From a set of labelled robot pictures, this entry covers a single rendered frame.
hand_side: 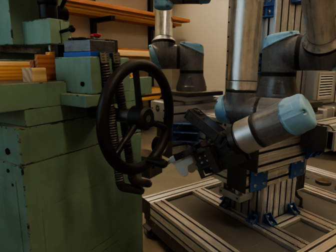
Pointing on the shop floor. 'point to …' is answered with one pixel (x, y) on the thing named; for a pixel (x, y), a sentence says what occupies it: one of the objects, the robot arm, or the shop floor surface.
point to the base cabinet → (69, 205)
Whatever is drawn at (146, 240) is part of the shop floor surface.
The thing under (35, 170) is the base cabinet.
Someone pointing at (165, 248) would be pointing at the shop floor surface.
